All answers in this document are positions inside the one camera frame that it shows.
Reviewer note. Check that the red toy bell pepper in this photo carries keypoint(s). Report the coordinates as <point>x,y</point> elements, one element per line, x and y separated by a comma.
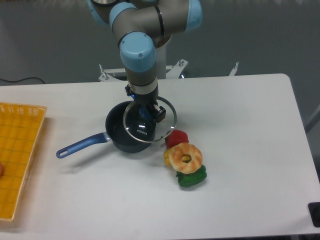
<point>175,138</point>

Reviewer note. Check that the glass pot lid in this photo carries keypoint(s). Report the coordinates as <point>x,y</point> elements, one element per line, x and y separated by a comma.
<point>139,124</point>

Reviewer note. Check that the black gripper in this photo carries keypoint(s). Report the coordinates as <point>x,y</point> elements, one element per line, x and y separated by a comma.
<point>157,112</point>

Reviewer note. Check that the yellow woven basket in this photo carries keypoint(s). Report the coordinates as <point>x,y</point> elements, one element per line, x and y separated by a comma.
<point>20,126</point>

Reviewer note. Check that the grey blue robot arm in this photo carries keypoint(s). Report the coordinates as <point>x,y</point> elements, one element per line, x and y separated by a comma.
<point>138,27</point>

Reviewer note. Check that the dark blue saucepan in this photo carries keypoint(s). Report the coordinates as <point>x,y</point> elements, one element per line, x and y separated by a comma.
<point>116,133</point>

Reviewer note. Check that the green toy bell pepper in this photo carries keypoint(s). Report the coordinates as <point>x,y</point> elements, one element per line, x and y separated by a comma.
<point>192,179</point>

